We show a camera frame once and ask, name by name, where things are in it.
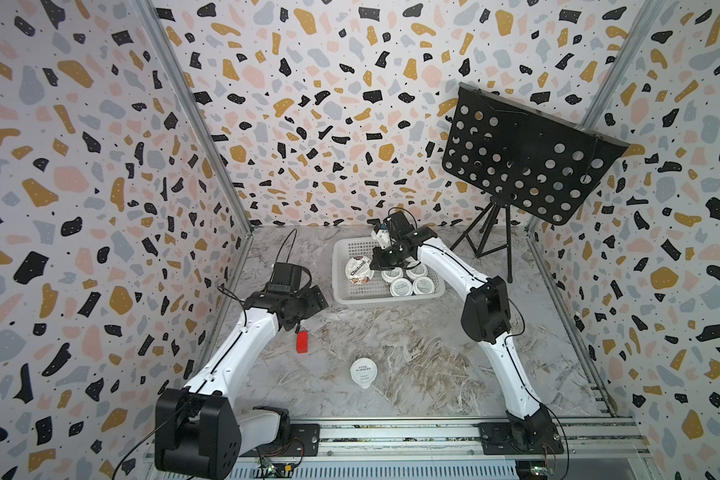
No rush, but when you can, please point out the white plastic basket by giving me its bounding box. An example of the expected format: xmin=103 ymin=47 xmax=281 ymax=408
xmin=332 ymin=237 xmax=445 ymax=309

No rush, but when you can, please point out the white teardrop lid yogurt cup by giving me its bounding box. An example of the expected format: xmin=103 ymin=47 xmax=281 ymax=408
xmin=350 ymin=357 xmax=378 ymax=390

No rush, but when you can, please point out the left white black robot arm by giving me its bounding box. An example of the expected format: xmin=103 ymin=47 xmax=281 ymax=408
xmin=154 ymin=262 xmax=328 ymax=479

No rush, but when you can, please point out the Chobani yogurt cup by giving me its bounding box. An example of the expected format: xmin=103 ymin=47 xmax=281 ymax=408
xmin=345 ymin=255 xmax=374 ymax=285

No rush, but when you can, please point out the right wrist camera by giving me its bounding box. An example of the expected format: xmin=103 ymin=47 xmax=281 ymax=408
xmin=372 ymin=223 xmax=392 ymax=249

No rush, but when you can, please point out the aluminium front rail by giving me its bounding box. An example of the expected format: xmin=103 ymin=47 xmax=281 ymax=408
xmin=231 ymin=417 xmax=661 ymax=479

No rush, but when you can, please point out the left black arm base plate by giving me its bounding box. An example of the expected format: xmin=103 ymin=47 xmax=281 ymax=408
xmin=246 ymin=423 xmax=321 ymax=458

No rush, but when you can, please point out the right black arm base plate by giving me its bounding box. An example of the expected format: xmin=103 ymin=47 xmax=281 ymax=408
xmin=477 ymin=422 xmax=565 ymax=456

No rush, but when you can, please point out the red tag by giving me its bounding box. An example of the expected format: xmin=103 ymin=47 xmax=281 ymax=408
xmin=296 ymin=330 xmax=309 ymax=354

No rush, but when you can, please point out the black perforated music stand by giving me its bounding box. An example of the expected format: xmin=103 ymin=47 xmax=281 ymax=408
xmin=442 ymin=84 xmax=629 ymax=257

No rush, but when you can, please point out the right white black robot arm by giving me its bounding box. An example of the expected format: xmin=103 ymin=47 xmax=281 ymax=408
xmin=371 ymin=211 xmax=565 ymax=454

